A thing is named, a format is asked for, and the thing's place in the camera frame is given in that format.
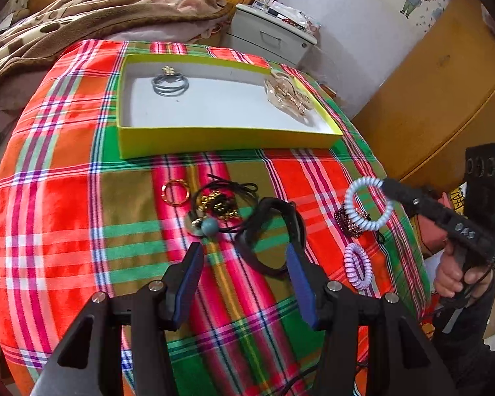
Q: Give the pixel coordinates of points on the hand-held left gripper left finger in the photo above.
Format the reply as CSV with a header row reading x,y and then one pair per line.
x,y
189,284

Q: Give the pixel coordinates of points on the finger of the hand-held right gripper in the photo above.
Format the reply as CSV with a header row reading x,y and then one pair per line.
x,y
404,196

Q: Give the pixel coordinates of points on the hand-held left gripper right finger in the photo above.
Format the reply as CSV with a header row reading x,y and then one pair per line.
x,y
301,284

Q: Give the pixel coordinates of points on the brown beaded scrunchie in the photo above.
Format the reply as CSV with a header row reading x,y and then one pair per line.
x,y
346,227

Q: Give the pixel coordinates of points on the black wristband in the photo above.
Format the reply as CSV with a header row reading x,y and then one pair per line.
x,y
272,204

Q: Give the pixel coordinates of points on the yellow cardboard box tray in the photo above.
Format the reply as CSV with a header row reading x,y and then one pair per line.
x,y
231,148

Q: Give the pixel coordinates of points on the person's right forearm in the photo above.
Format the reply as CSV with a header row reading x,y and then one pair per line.
x,y
478,338

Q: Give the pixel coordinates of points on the person's right hand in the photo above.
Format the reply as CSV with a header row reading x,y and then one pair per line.
x,y
443,276

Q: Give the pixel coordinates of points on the red green plaid cloth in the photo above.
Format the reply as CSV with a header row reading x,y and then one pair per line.
x,y
66,214

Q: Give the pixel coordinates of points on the gold hair claw clip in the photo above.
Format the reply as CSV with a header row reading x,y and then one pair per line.
x,y
286,95

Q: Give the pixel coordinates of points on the pile of small toiletries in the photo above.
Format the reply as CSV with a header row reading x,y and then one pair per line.
x,y
297,18

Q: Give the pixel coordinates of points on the grey nightstand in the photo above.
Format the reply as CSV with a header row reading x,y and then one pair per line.
x,y
264,37

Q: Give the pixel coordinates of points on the brown paw print blanket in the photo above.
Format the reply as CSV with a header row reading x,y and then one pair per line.
x,y
86,12

